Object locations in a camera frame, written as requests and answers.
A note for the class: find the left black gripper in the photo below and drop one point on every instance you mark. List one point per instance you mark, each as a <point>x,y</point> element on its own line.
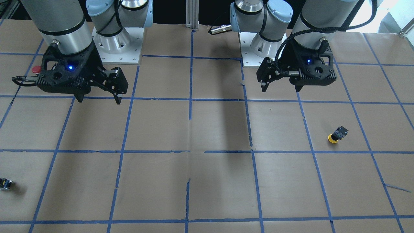
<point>288,60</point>

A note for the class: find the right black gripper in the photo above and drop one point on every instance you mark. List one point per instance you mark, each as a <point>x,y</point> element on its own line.
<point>92,62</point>

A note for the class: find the yellow push button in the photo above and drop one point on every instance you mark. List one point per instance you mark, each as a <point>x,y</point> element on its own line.
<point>338,135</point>

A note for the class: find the green push button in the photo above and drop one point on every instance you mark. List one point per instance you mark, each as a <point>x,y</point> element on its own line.
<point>5,183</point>

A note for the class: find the aluminium frame post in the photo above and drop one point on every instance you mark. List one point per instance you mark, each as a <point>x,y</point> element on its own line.
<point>192,14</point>

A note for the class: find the red push button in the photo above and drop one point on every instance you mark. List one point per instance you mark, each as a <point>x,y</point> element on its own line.
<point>36,69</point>

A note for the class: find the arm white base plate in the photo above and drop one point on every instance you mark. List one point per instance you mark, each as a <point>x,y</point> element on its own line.
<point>124,48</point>
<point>249,55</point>

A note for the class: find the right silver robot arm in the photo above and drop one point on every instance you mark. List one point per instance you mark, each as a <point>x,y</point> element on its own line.
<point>62,22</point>

